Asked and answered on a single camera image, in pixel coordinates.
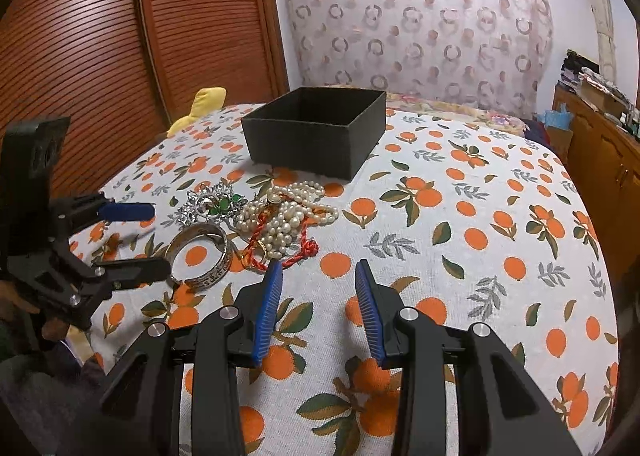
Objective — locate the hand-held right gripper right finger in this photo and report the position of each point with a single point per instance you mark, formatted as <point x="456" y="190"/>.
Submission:
<point x="367" y="308"/>

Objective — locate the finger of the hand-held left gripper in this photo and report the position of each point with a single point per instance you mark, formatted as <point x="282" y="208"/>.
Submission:
<point x="127" y="211"/>
<point x="140" y="270"/>

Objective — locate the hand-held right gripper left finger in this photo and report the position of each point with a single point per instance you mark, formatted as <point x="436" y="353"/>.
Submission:
<point x="267" y="308"/>

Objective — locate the silver bangle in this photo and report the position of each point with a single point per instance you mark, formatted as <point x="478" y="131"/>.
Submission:
<point x="216" y="275"/>

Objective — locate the silver brooch with green stones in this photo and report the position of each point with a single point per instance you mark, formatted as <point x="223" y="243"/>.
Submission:
<point x="200" y="203"/>

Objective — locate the black cardboard box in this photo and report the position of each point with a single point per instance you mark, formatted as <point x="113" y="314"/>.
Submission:
<point x="300" y="148"/>

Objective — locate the person's left forearm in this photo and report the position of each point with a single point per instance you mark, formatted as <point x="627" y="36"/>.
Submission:
<point x="30" y="391"/>

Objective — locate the person's left hand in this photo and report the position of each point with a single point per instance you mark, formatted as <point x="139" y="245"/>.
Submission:
<point x="17" y="297"/>

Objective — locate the yellow plush toy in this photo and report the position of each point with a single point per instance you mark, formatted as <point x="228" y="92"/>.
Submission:
<point x="202" y="103"/>

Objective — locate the orange fruit print blanket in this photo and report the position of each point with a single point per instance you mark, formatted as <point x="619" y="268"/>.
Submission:
<point x="475" y="196"/>

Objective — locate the louvred wooden wardrobe door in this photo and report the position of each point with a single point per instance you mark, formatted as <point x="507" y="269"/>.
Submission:
<point x="210" y="21"/>
<point x="70" y="46"/>

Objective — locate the floral quilt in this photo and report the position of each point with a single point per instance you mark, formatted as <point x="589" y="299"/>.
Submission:
<point x="450" y="108"/>

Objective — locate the dark blue bedsheet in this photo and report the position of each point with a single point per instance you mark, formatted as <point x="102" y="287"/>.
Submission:
<point x="537" y="132"/>

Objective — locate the light blue plastic bag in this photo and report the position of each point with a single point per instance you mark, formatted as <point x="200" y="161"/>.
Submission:
<point x="557" y="116"/>

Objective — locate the wooden cabinet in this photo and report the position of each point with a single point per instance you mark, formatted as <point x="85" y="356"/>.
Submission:
<point x="605" y="161"/>

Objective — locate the circle pattern curtain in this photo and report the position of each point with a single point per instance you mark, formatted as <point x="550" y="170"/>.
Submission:
<point x="415" y="26"/>

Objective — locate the pile of folded cloths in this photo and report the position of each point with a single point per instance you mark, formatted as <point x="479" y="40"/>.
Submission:
<point x="575" y="71"/>

